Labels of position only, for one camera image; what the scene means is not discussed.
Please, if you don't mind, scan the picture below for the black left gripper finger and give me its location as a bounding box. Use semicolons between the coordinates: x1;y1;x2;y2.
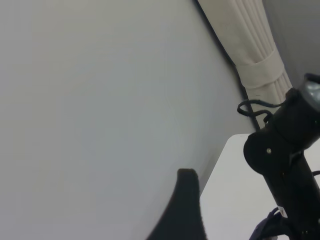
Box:
146;168;208;240

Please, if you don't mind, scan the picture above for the beige curtain tie band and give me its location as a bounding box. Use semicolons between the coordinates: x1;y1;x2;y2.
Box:
236;51;286;89

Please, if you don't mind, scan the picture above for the beige curtain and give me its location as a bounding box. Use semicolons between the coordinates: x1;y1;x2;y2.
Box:
196;0;294;104

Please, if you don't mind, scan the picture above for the dark blue cable sleeve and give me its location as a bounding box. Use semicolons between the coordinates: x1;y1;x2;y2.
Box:
251;207;291;240

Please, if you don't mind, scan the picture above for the long black arm cable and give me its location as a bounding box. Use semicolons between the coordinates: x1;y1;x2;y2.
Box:
236;99;285;126

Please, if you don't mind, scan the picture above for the black frame strip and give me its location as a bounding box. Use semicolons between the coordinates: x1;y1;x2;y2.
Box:
192;0;261;131

